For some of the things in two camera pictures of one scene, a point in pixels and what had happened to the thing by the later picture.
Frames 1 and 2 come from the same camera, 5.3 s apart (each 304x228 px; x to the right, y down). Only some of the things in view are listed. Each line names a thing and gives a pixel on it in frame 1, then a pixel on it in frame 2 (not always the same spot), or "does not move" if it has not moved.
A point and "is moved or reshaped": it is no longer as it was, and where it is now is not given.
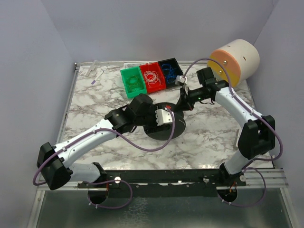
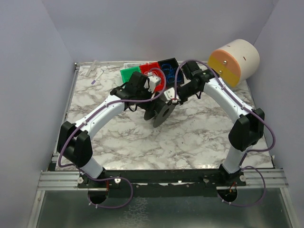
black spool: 165,134 is moved or reshaped
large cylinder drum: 241,59 does not move
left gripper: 152,128 -> 149,104
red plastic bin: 153,77 does not move
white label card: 127,65 does not move
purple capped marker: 93,81 does not move
